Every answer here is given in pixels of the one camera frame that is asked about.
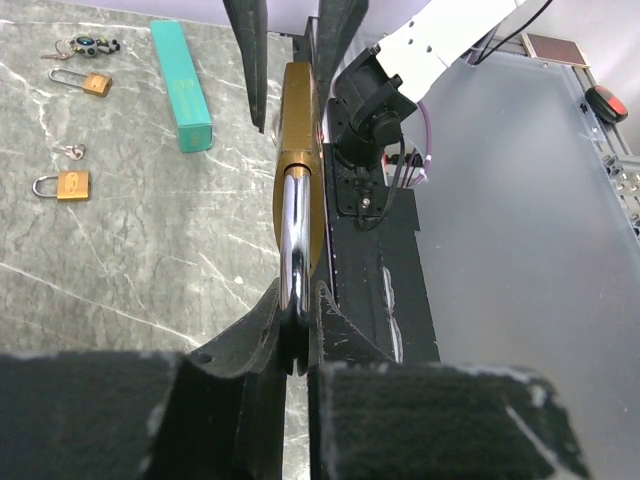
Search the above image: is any brown panel on frame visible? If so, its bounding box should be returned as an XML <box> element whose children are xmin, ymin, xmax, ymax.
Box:
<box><xmin>521</xmin><ymin>33</ymin><xmax>590</xmax><ymax>68</ymax></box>

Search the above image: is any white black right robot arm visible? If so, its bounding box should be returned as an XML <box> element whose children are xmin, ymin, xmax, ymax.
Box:
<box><xmin>276</xmin><ymin>1</ymin><xmax>522</xmax><ymax>174</ymax></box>

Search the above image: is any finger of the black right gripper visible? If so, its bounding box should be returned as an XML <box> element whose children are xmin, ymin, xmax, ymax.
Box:
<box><xmin>314</xmin><ymin>0</ymin><xmax>369</xmax><ymax>95</ymax></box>
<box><xmin>223</xmin><ymin>0</ymin><xmax>268</xmax><ymax>133</ymax></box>

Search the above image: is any aluminium frame rail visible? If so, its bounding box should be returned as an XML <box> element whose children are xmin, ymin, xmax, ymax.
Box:
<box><xmin>572</xmin><ymin>67</ymin><xmax>639</xmax><ymax>239</ymax></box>

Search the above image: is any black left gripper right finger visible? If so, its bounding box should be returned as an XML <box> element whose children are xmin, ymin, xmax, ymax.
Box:
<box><xmin>307</xmin><ymin>282</ymin><xmax>590</xmax><ymax>479</ymax></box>

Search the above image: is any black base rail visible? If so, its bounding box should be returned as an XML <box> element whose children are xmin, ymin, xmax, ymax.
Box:
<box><xmin>289</xmin><ymin>14</ymin><xmax>441</xmax><ymax>366</ymax></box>

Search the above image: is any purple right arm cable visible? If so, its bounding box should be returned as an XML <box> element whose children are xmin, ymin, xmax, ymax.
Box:
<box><xmin>414</xmin><ymin>99</ymin><xmax>436</xmax><ymax>184</ymax></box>

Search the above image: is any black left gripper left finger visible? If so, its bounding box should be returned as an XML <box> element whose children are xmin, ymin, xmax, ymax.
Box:
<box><xmin>1</xmin><ymin>285</ymin><xmax>286</xmax><ymax>479</ymax></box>

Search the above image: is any teal rectangular box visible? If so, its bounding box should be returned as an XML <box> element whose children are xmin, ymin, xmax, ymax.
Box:
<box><xmin>150</xmin><ymin>20</ymin><xmax>213</xmax><ymax>153</ymax></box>

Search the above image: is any large brass padlock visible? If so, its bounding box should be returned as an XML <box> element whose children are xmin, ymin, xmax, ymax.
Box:
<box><xmin>272</xmin><ymin>62</ymin><xmax>326</xmax><ymax>376</ymax></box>

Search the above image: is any loose silver key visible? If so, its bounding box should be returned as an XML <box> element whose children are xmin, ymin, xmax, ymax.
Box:
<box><xmin>52</xmin><ymin>144</ymin><xmax>86</xmax><ymax>161</ymax></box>

